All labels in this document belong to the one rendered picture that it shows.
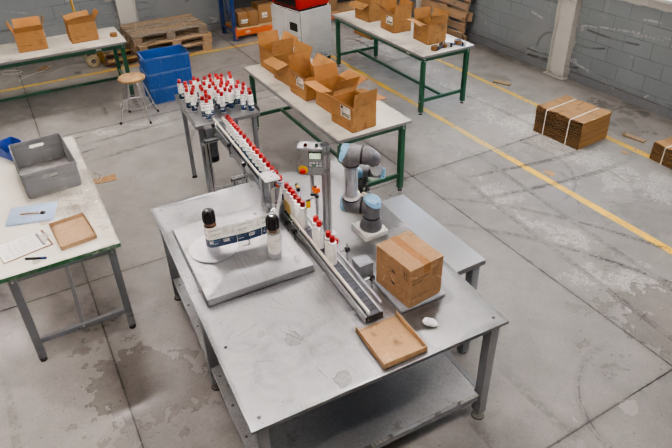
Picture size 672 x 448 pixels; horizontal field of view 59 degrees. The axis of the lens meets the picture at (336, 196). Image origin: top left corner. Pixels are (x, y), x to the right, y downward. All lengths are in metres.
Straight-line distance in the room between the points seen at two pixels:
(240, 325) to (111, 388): 1.32
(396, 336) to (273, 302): 0.74
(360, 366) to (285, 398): 0.41
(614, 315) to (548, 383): 0.92
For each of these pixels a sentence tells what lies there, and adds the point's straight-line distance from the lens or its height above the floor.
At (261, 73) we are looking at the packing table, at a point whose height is 0.78.
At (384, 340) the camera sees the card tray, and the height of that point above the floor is 0.83.
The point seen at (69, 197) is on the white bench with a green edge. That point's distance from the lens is 4.93.
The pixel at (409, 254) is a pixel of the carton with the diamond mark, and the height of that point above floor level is 1.12.
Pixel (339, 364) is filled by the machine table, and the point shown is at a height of 0.83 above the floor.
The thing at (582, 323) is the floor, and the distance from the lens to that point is 4.82.
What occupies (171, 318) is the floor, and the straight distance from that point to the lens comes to 4.77.
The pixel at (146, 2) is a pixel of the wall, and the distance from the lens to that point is 10.96.
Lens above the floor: 3.17
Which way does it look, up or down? 32 degrees down
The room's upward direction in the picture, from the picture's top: 1 degrees counter-clockwise
